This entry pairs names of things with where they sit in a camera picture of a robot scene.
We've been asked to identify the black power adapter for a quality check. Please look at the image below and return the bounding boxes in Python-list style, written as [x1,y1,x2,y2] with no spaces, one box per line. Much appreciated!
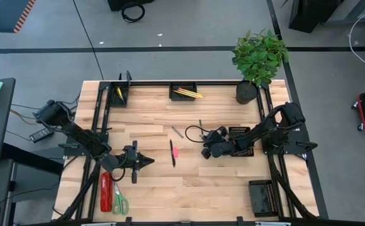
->
[29,127,55,144]

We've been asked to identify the black floor cable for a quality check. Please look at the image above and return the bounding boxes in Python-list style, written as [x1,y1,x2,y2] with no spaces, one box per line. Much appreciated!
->
[11,102,35,110]
[5,129,32,142]

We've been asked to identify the black side desk base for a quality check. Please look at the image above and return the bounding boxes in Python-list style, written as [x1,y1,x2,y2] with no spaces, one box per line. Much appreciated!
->
[0,143,64,226]

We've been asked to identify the black frame bracket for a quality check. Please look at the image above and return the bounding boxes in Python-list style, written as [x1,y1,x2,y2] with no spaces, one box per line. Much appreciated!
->
[117,70,133,83]

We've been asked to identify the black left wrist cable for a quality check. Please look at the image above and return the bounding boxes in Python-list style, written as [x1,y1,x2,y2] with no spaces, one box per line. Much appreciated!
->
[111,168,127,183]

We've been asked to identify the red stapler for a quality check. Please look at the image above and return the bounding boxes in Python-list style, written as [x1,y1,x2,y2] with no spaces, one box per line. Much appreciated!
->
[100,171,114,213]

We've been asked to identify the orange yellow pencil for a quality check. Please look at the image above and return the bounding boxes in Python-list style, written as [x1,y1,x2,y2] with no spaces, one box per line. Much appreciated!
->
[172,90,203,100]

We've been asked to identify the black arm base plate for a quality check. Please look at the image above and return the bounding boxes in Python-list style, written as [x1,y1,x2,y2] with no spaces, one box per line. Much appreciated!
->
[259,129,308,157]
[63,131,109,158]

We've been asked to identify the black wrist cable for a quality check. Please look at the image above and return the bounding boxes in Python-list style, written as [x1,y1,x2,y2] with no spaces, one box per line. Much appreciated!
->
[184,125,207,144]
[111,168,127,183]

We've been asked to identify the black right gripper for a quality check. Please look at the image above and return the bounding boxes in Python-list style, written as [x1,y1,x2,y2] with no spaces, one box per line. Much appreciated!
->
[201,126,229,159]

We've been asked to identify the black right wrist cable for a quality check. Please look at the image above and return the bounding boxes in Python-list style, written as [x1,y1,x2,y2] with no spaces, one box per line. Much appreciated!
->
[184,125,207,144]

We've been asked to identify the black mesh bin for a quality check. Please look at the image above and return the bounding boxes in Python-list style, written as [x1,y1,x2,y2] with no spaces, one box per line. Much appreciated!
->
[228,126,255,158]
[168,81,198,102]
[107,80,130,109]
[248,179,280,218]

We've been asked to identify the black aluminium table frame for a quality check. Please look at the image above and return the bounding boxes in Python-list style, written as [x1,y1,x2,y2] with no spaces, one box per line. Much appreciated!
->
[52,80,320,226]

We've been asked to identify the grey metal beam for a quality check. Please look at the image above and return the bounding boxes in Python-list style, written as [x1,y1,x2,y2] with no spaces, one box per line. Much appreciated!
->
[325,0,365,25]

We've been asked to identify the green handled scissors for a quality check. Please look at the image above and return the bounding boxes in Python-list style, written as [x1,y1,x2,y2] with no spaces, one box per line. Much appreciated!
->
[111,174,129,217]

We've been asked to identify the coiled black cable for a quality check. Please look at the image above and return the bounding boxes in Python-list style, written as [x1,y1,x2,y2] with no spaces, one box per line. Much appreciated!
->
[121,1,146,24]

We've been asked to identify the potted green plant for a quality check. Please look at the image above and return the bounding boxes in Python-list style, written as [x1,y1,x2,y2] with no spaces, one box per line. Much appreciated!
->
[231,28,290,105]

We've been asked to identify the black floor cabinet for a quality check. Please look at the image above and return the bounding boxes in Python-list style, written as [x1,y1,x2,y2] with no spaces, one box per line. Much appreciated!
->
[288,0,348,34]

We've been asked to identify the black equipment box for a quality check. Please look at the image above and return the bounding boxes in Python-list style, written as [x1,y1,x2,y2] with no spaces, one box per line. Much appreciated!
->
[107,0,155,12]

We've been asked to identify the black pen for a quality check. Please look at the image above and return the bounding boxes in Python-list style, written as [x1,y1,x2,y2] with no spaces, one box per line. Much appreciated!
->
[169,139,177,168]

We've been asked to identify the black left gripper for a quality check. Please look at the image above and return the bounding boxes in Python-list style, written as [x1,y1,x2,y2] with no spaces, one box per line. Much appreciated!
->
[121,140,156,185]

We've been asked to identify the orange floor cable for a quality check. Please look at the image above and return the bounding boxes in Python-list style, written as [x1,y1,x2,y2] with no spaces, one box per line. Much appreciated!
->
[9,109,34,126]

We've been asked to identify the dark ramp orange striped edge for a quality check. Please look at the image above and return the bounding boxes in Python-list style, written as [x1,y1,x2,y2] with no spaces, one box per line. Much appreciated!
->
[0,0,37,34]

